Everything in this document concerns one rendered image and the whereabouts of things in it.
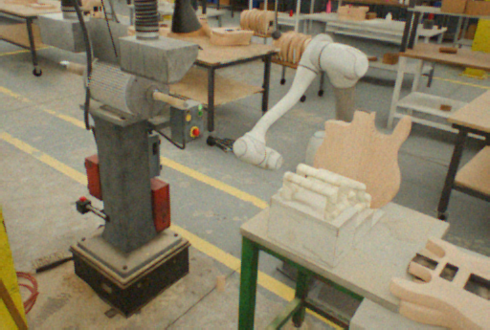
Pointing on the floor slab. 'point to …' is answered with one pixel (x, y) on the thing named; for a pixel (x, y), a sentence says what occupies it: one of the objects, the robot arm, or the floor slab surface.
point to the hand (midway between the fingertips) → (213, 139)
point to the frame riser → (134, 294)
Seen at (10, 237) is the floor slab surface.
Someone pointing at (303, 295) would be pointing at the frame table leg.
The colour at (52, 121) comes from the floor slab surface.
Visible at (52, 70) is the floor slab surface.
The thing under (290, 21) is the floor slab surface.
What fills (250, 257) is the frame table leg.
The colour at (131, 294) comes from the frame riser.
